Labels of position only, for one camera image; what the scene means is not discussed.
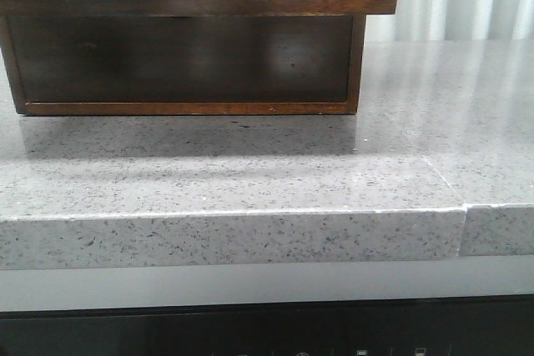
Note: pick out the black appliance control panel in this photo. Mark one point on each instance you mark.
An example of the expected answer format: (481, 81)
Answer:
(495, 325)

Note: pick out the white pleated curtain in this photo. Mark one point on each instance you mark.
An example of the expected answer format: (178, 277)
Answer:
(439, 20)

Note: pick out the dark wooden drawer cabinet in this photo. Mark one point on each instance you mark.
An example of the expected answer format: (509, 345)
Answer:
(358, 60)

